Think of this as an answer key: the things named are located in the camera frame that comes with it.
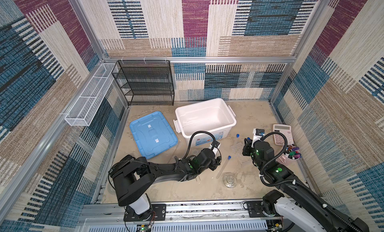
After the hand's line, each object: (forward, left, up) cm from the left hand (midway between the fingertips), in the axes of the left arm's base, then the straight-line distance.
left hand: (217, 152), depth 83 cm
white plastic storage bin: (+29, -1, -3) cm, 30 cm away
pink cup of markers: (-3, -39, 0) cm, 39 cm away
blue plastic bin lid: (+19, +40, -10) cm, 45 cm away
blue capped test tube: (+7, -11, +6) cm, 15 cm away
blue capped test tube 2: (-4, -4, -10) cm, 12 cm away
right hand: (+3, -15, +6) cm, 16 cm away
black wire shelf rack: (+52, +47, +8) cm, 70 cm away
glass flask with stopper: (-13, -5, -4) cm, 15 cm away
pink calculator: (+12, -41, -7) cm, 44 cm away
